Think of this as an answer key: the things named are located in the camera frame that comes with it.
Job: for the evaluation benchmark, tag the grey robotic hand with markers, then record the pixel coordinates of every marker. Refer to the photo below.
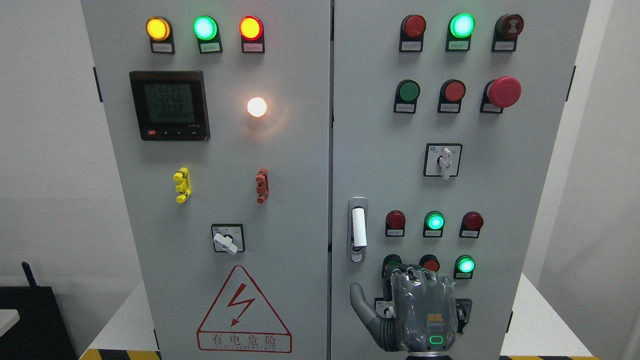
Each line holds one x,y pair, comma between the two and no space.
425,312

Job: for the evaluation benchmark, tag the silver door handle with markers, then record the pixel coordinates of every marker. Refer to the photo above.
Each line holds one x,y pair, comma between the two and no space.
357,229

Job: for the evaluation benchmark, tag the silver black robot forearm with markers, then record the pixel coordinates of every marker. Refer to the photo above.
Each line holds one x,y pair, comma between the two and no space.
431,355

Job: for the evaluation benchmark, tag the grey right cabinet door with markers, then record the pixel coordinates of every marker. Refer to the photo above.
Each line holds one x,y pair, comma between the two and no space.
379,154

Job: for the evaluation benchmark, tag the grey cabinet door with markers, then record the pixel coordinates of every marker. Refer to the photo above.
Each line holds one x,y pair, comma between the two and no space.
287,237
379,154

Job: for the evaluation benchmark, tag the grey left cabinet door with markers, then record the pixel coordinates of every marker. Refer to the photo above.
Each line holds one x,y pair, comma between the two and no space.
287,237

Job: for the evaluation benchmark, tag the red push button lower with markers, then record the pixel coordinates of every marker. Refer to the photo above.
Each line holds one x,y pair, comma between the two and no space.
430,262

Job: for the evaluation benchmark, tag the red push button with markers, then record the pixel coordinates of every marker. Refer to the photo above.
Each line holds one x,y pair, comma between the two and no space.
450,96
430,262

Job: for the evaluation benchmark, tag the green push button lower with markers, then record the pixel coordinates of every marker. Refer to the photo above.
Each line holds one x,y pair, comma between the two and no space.
390,263

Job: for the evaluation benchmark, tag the green push button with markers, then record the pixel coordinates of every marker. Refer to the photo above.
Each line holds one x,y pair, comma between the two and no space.
406,97
390,263

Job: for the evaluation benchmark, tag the green lit button lower right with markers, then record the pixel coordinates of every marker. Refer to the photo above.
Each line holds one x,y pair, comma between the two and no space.
464,267

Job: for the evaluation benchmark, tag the green indicator light middle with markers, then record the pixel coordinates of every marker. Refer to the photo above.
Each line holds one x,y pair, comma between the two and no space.
433,224

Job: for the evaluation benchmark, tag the green indicator light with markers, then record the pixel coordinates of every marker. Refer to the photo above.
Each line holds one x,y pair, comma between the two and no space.
207,34
433,224
459,32

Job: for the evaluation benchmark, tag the dark red indicator light middle-left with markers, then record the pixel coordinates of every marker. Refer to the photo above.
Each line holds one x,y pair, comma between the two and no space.
395,223

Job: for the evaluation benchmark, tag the dark red indicator light middle-right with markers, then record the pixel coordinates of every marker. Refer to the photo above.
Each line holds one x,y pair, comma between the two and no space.
471,224

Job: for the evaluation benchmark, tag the red electric warning sticker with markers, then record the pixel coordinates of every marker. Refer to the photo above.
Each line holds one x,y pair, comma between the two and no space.
241,319

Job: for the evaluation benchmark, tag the green push button upper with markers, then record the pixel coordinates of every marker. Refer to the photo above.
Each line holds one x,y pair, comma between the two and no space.
406,97

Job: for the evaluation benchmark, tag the red push button upper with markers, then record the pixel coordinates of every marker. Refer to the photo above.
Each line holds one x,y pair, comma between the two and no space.
450,96

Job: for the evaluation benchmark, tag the red emergency stop button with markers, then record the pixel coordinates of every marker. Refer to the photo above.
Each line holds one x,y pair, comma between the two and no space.
499,94

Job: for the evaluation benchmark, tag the white glowing indicator light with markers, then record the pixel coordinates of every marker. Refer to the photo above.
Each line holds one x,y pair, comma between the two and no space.
257,107

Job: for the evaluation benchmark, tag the dark red indicator light top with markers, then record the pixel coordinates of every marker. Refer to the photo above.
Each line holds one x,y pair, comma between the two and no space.
412,32

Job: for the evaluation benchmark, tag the green indicator light top right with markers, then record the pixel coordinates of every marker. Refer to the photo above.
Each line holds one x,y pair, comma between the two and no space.
459,32

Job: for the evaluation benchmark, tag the dark red buzzer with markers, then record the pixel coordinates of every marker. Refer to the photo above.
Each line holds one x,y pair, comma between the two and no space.
506,31

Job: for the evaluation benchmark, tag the black digital power meter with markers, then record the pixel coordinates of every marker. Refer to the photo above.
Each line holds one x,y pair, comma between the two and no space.
170,105

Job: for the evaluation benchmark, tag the red lit indicator light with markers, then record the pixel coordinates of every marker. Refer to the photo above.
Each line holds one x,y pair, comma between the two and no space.
252,32

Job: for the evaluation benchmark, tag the green indicator light top left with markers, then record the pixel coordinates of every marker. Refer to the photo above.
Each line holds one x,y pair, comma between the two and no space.
207,34

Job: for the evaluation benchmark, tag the black box at left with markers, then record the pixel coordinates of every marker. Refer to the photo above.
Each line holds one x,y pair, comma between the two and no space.
39,333

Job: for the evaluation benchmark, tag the yellow indicator light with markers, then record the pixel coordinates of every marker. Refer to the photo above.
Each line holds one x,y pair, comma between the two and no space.
160,32

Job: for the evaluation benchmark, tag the white rotary switch bottom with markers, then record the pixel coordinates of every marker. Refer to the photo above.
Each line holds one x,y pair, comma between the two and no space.
384,308

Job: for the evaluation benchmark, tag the white rotary switch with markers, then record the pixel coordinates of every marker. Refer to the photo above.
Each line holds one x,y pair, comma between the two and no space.
384,308
442,160

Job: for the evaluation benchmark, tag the black rotary switch bottom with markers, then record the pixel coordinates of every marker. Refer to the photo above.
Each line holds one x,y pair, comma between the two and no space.
463,307

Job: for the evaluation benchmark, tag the white rotary switch upper right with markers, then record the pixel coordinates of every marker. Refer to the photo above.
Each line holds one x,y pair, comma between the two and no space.
442,160

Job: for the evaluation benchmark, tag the white rotary switch left door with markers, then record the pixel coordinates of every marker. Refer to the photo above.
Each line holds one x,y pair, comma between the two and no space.
228,238

